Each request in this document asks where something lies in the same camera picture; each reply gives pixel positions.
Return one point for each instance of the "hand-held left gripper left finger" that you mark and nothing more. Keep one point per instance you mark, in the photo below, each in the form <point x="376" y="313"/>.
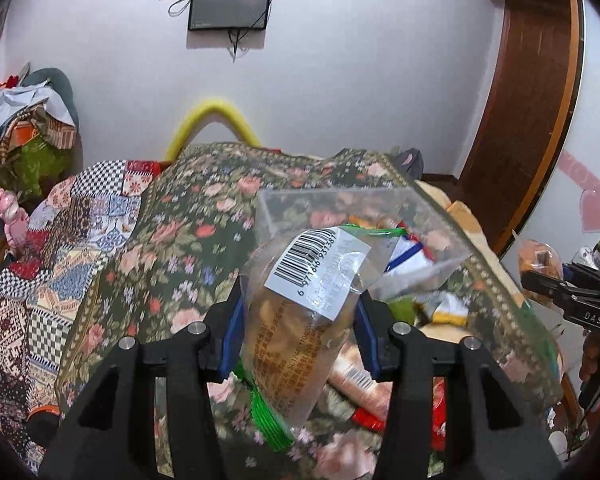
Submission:
<point x="232" y="332"/>

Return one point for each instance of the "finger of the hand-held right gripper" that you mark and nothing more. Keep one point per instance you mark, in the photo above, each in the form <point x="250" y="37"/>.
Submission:
<point x="542" y="282"/>

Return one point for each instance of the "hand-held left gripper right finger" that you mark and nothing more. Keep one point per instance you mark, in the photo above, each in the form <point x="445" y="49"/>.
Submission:
<point x="366" y="340"/>

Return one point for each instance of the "round bread packet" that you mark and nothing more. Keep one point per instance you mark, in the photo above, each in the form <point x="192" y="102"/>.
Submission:
<point x="537" y="255"/>

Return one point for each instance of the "person's right hand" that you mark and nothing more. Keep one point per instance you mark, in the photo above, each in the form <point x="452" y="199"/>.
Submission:
<point x="589" y="357"/>

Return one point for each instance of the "pink snack packet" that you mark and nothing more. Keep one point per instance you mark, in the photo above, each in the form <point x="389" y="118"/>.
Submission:
<point x="360" y="380"/>

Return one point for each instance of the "green snack packet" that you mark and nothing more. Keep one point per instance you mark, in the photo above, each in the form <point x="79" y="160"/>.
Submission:
<point x="402" y="310"/>

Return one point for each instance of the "yellow white snack packet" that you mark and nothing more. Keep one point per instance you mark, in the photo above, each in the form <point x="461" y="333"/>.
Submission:
<point x="447" y="310"/>

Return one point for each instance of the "dark floral blanket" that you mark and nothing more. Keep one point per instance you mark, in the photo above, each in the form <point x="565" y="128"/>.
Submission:
<point x="180" y="260"/>

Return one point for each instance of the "white blue snack packet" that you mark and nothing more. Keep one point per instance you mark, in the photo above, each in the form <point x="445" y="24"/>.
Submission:
<point x="410" y="255"/>

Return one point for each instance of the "tan blanket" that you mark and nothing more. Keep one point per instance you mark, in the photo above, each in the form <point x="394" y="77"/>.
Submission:
<point x="462" y="217"/>

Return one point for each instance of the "red snack packet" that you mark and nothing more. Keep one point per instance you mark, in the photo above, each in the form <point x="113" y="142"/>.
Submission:
<point x="437" y="420"/>

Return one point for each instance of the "brown wooden door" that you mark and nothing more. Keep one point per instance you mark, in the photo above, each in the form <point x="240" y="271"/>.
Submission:
<point x="525" y="110"/>

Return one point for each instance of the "dark grey bag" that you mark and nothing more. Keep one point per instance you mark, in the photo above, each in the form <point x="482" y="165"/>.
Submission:
<point x="410" y="162"/>

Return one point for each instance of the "patchwork checkered quilt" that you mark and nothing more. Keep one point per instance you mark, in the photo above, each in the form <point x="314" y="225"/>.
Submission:
<point x="65" y="260"/>

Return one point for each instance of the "yellow foam tube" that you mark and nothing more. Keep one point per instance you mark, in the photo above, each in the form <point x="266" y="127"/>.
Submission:
<point x="215" y="117"/>

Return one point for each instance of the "pink toy figure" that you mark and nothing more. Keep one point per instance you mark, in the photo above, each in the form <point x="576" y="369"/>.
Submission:
<point x="15" y="220"/>

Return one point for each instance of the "pile of clothes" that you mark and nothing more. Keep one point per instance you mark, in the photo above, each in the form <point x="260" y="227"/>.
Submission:
<point x="27" y="115"/>

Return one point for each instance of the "pink bow wall sticker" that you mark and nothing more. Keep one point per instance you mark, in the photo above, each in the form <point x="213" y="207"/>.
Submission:
<point x="592" y="190"/>

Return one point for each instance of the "small black wall monitor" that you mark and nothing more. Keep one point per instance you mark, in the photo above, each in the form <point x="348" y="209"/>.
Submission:
<point x="230" y="5"/>

